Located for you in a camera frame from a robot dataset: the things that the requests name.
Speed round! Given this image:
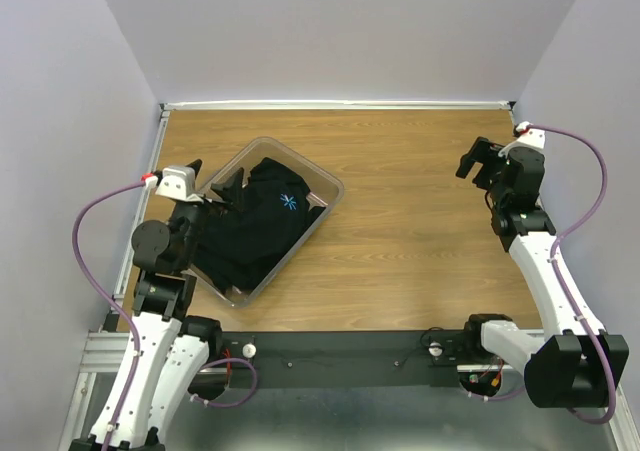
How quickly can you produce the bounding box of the black t shirt blue logo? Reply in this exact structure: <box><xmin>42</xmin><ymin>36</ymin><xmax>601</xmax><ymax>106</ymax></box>
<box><xmin>192</xmin><ymin>157</ymin><xmax>324</xmax><ymax>292</ymax></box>

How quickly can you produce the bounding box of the clear plastic bin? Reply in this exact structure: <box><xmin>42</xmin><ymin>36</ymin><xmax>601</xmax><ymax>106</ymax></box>
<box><xmin>189</xmin><ymin>137</ymin><xmax>344</xmax><ymax>308</ymax></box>

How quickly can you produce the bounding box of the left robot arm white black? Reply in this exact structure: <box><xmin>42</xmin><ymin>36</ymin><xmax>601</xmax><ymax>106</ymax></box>
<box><xmin>69</xmin><ymin>160</ymin><xmax>258</xmax><ymax>450</ymax></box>

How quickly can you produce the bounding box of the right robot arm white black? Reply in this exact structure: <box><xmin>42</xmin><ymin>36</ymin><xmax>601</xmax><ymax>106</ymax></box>
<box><xmin>456</xmin><ymin>131</ymin><xmax>629</xmax><ymax>409</ymax></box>

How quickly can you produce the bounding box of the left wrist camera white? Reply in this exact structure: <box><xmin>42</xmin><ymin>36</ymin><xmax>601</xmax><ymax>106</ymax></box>
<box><xmin>141</xmin><ymin>165</ymin><xmax>203</xmax><ymax>203</ymax></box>

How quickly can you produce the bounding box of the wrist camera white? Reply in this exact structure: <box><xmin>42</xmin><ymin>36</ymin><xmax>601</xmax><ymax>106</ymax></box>
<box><xmin>141</xmin><ymin>165</ymin><xmax>203</xmax><ymax>203</ymax></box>
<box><xmin>502</xmin><ymin>121</ymin><xmax>546</xmax><ymax>155</ymax></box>

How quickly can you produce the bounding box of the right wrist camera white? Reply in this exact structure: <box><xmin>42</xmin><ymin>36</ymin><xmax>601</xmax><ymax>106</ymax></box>
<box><xmin>502</xmin><ymin>121</ymin><xmax>546</xmax><ymax>155</ymax></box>

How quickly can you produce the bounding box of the aluminium frame rail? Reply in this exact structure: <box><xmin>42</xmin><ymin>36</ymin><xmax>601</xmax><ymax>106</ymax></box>
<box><xmin>58</xmin><ymin>105</ymin><xmax>170</xmax><ymax>451</ymax></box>

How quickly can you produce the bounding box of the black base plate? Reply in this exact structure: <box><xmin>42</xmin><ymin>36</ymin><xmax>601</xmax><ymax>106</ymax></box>
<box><xmin>187</xmin><ymin>328</ymin><xmax>506</xmax><ymax>392</ymax></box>

